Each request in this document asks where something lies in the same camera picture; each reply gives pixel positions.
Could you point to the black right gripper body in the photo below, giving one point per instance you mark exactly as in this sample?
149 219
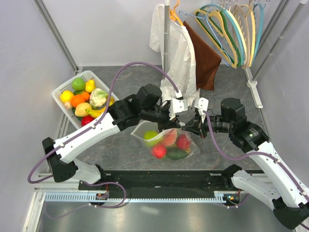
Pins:
203 128

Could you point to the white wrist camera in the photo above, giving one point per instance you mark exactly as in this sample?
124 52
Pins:
177 107
201 105

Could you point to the white plastic fruit basket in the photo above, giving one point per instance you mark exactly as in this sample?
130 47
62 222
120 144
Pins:
75 115

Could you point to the dark green avocado toy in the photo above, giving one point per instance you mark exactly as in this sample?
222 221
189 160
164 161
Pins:
175 153

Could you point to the clear spotted zip top bag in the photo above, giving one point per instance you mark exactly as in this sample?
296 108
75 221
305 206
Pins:
173 144

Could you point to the yellow lemon toy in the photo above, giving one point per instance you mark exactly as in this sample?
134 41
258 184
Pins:
66 96

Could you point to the blue clothes hanger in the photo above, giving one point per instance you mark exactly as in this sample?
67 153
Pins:
232 26

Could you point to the beige clothes hanger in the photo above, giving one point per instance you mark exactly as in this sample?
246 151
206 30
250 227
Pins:
245 18

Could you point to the green apple toy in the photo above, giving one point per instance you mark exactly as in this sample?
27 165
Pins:
150 138

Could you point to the grey diagonal rack pole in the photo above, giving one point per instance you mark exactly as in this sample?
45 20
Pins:
277 28

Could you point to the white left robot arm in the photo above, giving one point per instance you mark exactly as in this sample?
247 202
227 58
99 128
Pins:
121 115

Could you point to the teal clothes hanger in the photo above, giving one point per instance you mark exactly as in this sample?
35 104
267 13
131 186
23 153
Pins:
260 23

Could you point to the aluminium frame rail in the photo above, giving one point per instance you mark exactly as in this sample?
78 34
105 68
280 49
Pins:
56 33

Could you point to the grey metal rack pole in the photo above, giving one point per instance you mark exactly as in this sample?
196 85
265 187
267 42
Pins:
166 36

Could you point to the red pomegranate toy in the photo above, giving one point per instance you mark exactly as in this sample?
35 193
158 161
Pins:
183 142

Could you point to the yellow clothes hanger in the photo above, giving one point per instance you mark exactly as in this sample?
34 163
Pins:
218 21

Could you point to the orange toy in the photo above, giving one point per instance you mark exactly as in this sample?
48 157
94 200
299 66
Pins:
76 100

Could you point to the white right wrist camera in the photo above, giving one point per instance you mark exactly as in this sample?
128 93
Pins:
201 105

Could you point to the light blue cable duct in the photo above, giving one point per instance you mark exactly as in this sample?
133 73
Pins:
95 198

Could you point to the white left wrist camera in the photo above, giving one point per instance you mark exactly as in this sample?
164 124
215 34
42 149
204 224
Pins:
177 107

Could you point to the light blue wire hanger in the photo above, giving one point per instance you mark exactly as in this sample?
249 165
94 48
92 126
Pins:
205 25

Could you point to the small garlic bulb toy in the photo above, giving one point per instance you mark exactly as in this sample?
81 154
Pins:
68 105

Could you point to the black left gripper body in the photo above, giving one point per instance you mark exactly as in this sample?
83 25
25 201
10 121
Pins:
162 117

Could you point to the yellow pear toy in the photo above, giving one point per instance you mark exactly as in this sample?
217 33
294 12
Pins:
90 86

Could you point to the orange clothes hanger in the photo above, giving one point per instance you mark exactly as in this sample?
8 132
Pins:
173 16

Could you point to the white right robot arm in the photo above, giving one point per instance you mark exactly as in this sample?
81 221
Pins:
289 197

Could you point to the yellow banana toy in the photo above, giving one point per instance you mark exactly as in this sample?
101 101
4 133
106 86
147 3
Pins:
97 113

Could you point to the red tomato toy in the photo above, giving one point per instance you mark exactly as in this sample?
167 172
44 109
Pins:
86 120

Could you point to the red apple toy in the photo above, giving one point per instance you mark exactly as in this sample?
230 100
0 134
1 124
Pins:
159 151

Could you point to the white garment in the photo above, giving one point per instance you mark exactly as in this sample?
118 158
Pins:
182 62

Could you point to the green tomato toy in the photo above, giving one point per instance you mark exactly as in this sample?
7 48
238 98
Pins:
78 84

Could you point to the green clothes hanger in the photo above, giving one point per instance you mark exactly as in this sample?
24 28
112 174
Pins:
221 28

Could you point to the brown towel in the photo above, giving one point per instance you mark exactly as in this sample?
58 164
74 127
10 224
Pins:
207 61

